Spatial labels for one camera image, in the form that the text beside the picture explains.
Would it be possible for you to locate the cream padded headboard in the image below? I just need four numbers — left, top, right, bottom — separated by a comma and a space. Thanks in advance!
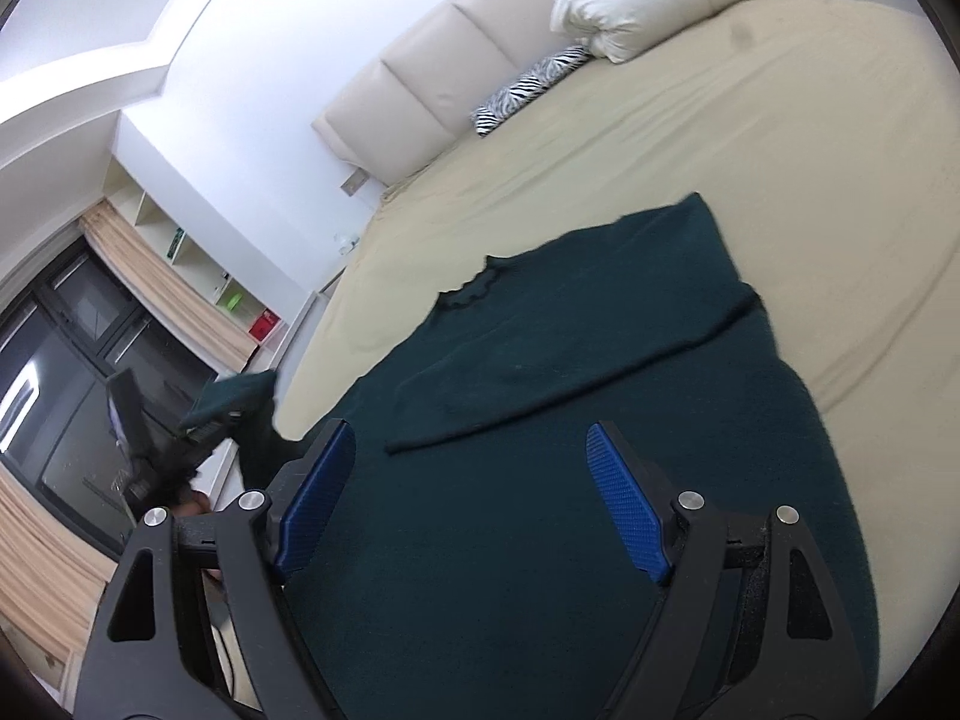
311, 0, 578, 188

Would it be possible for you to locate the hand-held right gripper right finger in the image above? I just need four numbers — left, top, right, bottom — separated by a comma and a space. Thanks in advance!
585, 421, 880, 720

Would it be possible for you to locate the beige curtain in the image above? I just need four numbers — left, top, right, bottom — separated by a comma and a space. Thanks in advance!
78, 200, 260, 376
0, 461, 121, 691

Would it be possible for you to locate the white wall shelf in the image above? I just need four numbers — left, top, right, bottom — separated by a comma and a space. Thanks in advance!
101, 157, 290, 350

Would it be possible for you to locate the dark green knit sweater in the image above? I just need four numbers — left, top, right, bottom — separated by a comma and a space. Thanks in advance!
180, 191, 880, 720

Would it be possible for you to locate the beige bed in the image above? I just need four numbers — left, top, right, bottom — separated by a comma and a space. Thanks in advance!
274, 0, 960, 702

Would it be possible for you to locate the zebra print pillow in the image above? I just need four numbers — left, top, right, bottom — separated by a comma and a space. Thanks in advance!
469, 45, 593, 137

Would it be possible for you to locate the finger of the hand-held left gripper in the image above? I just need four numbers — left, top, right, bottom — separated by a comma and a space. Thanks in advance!
178, 406, 252, 445

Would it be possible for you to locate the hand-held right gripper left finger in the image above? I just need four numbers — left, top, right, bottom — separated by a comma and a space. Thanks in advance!
71, 418, 358, 720

